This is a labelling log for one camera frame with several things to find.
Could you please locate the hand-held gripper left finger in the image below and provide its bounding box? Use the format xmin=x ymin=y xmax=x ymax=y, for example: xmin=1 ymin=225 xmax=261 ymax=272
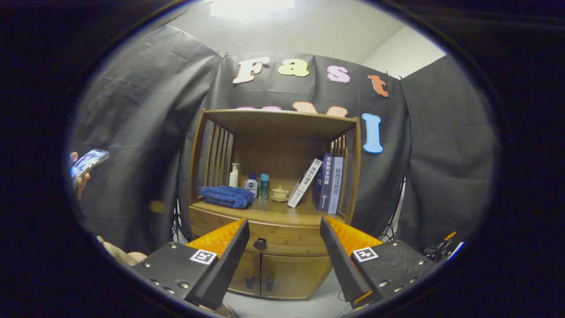
xmin=132 ymin=218 xmax=250 ymax=310

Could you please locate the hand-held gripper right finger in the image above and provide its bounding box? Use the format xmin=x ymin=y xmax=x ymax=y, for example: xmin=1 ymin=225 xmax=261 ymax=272
xmin=320 ymin=216 xmax=437 ymax=310

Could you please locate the narrow wooden cabinet door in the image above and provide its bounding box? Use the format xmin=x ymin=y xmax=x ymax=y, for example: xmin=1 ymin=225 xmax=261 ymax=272
xmin=227 ymin=251 xmax=262 ymax=296

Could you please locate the wide wooden cabinet door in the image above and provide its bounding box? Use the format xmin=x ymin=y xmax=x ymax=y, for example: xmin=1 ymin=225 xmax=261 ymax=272
xmin=261 ymin=254 xmax=332 ymax=301

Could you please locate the wooden countertop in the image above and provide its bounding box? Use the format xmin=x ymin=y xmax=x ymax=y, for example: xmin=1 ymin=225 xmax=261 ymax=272
xmin=192 ymin=194 xmax=347 ymax=226

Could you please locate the brown wooden cabinet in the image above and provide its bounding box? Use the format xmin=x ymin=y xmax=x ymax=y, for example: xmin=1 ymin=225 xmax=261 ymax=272
xmin=188 ymin=109 xmax=362 ymax=301

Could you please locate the black light stand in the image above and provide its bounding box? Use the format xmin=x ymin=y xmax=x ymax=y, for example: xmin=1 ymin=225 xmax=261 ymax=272
xmin=380 ymin=177 xmax=407 ymax=242

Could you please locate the blue folded towel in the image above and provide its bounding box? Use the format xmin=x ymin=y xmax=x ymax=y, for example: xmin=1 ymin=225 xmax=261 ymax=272
xmin=201 ymin=185 xmax=255 ymax=209

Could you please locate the pale lavender book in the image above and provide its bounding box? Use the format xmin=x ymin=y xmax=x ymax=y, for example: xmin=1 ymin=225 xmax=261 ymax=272
xmin=328 ymin=156 xmax=344 ymax=215

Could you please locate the dark blue book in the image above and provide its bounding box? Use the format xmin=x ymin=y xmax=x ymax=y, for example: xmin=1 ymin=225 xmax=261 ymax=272
xmin=312 ymin=153 xmax=334 ymax=212

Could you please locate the white book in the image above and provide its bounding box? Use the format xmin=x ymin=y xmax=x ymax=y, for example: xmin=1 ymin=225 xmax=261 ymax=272
xmin=287 ymin=159 xmax=323 ymax=208

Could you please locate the black and orange device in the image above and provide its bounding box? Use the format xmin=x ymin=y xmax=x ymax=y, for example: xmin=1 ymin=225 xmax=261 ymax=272
xmin=424 ymin=231 xmax=464 ymax=261

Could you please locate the smartphone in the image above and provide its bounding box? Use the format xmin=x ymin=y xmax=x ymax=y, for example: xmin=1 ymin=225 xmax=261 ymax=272
xmin=71 ymin=149 xmax=109 ymax=182

